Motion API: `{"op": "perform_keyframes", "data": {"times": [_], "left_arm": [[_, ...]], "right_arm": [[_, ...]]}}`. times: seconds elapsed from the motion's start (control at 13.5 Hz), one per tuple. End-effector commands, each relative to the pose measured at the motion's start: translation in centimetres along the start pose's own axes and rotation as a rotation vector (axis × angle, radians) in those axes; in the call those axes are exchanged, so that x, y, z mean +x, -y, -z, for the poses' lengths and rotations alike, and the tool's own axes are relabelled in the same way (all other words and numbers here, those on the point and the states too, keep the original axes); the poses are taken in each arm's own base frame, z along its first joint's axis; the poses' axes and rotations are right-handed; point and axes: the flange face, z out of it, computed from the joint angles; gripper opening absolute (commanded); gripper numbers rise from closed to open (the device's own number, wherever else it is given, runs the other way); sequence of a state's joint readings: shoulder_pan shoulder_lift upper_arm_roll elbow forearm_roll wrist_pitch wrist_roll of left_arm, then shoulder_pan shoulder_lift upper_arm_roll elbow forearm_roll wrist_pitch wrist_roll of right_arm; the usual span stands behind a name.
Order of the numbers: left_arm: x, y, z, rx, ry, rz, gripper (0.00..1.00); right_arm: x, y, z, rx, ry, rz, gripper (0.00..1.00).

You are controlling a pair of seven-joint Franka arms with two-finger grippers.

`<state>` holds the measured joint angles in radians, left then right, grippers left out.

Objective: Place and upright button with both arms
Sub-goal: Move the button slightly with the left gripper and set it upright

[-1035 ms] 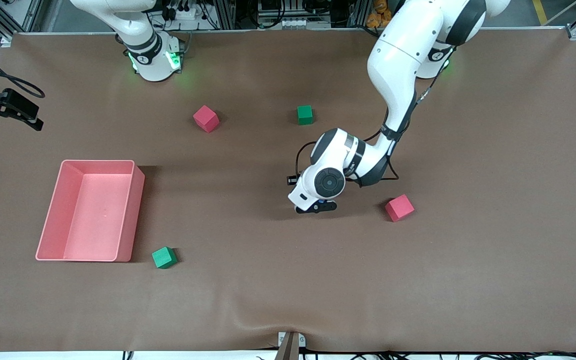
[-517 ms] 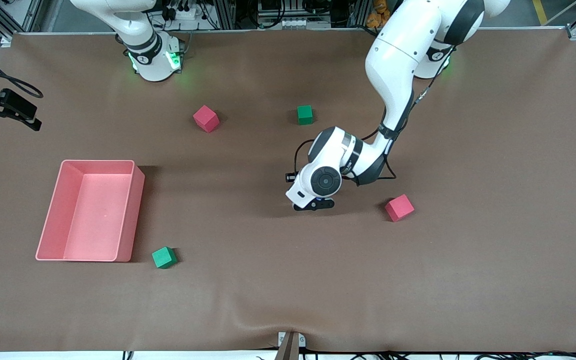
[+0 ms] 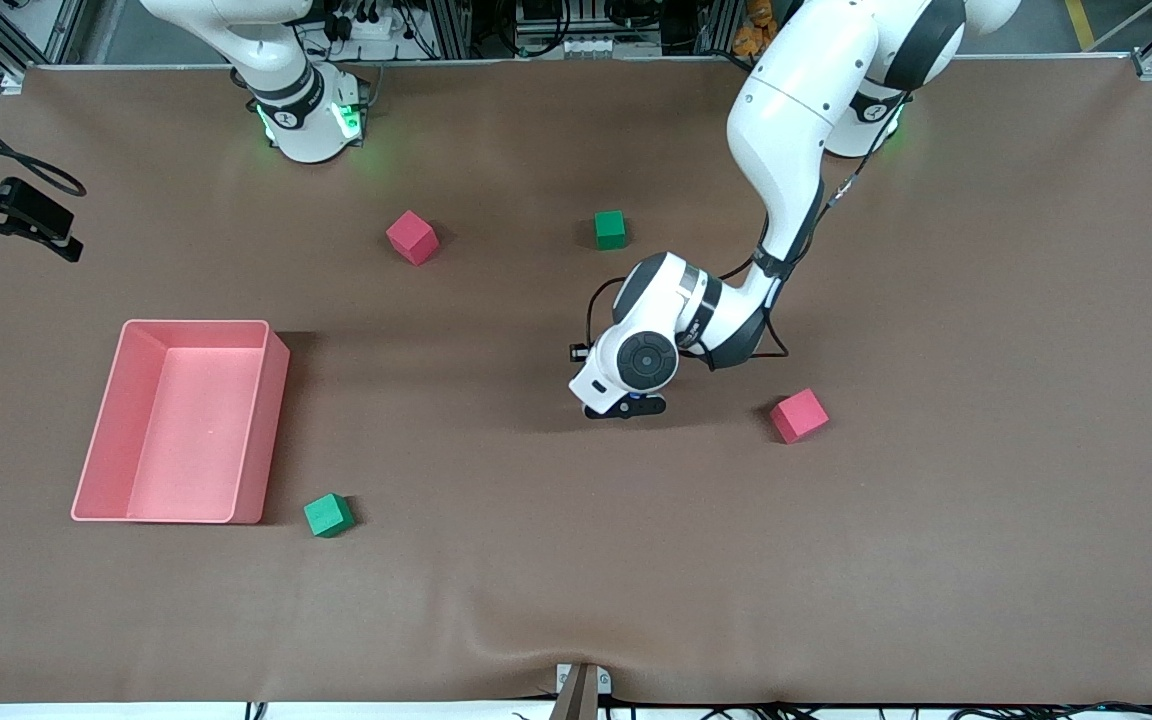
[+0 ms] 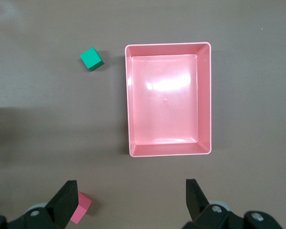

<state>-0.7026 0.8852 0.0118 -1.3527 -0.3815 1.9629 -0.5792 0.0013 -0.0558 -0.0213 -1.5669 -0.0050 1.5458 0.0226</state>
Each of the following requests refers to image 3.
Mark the brown table mat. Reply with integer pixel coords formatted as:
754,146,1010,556
0,55,1152,706

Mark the pink foam cube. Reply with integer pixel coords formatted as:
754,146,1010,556
769,388,831,445
385,210,440,267

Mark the pink plastic bin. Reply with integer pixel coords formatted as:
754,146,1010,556
70,319,290,525

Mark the orange snack bag pile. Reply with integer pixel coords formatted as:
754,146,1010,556
733,0,777,57

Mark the white power strip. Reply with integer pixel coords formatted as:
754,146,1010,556
331,10,407,41

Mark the grey metal camera bracket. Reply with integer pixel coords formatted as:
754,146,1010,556
554,662,613,720

